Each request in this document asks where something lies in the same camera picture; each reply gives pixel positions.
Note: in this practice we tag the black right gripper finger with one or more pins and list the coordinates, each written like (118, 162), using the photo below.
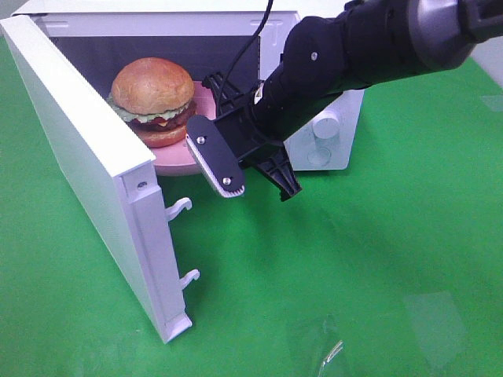
(214, 157)
(228, 98)

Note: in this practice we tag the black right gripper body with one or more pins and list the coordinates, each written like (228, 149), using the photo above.
(253, 148)

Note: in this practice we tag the pink plate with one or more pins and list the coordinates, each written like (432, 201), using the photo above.
(176, 160)

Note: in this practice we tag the burger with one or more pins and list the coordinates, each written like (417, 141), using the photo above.
(154, 97)

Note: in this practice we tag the round microwave door button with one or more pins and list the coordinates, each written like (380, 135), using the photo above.
(319, 157)

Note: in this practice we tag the white microwave door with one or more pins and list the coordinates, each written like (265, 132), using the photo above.
(110, 171)

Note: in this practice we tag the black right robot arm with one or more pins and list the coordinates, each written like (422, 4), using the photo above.
(370, 42)

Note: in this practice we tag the white microwave oven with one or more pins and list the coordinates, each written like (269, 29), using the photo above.
(242, 40)

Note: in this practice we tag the lower white microwave knob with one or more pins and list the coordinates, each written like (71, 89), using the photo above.
(326, 125)

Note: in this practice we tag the green table cloth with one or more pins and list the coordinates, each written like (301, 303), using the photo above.
(392, 267)

